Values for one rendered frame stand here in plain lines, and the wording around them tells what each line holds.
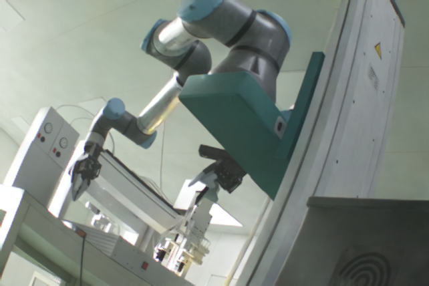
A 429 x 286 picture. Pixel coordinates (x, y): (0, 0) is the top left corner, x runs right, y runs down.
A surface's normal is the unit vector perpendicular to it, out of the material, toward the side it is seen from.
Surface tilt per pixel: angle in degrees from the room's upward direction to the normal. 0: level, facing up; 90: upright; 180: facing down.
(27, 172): 90
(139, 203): 90
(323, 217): 90
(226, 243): 90
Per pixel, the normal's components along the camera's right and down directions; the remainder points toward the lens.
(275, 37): 0.47, -0.21
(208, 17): -0.11, 0.61
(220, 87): -0.53, -0.56
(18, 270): 0.73, 0.00
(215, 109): -0.38, 0.83
